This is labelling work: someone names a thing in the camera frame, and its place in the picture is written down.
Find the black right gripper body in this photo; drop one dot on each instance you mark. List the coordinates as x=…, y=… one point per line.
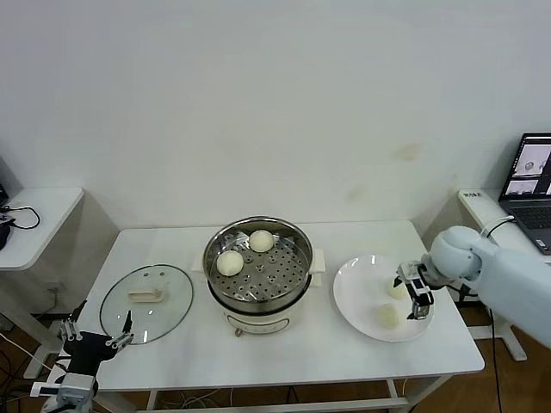
x=417, y=281

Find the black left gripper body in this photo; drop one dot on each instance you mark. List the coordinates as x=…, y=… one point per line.
x=88, y=350

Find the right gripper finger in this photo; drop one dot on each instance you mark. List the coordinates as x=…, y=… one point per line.
x=396, y=281
x=419, y=310

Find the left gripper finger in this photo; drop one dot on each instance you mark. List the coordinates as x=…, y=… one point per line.
x=127, y=333
x=68, y=329

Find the white steamed baozi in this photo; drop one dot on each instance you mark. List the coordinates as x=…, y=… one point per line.
x=229, y=262
x=388, y=316
x=261, y=241
x=395, y=292

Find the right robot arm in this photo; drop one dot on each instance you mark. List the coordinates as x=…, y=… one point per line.
x=508, y=275

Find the stainless steel steamer basket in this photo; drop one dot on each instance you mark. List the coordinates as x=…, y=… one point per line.
x=301, y=258

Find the white round plate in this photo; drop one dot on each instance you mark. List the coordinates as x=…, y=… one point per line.
x=357, y=301

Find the white side desk with label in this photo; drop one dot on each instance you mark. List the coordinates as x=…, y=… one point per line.
x=514, y=340

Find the white work table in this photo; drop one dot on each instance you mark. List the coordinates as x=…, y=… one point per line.
x=301, y=357

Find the grey open laptop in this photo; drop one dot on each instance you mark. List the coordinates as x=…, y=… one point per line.
x=529, y=215

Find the cream electric cooker base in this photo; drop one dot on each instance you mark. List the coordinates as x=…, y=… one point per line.
x=267, y=320

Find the white wall socket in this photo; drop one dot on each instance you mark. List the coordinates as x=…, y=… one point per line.
x=53, y=286

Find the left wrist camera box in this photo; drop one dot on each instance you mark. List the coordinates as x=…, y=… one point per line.
x=41, y=389

